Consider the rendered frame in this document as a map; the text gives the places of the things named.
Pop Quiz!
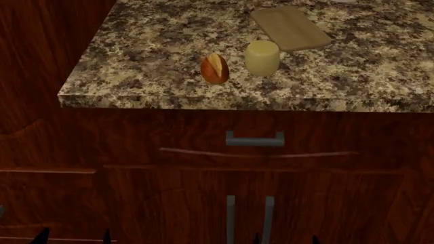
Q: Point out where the brown crusty bread roll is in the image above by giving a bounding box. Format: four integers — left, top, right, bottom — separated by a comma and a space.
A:
200, 52, 231, 85

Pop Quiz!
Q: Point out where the light wooden cutting board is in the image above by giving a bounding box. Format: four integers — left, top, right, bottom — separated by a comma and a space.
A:
250, 5, 332, 53

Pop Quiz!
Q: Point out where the dark wood base cabinet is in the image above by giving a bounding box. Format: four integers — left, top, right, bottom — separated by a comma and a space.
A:
0, 108, 434, 244

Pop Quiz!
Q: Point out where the pale yellow cylinder cup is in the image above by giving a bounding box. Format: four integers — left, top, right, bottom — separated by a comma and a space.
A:
244, 39, 281, 77

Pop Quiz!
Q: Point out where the dark wood tall cabinet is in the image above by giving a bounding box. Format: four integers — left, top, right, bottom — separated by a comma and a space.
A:
0, 0, 118, 136

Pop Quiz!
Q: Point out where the grey cabinet door handle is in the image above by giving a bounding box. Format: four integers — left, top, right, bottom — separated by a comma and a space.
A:
262, 195, 275, 244
226, 195, 236, 244

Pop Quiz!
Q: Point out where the grey drawer handle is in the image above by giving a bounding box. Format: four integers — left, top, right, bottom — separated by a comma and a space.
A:
225, 130, 285, 148

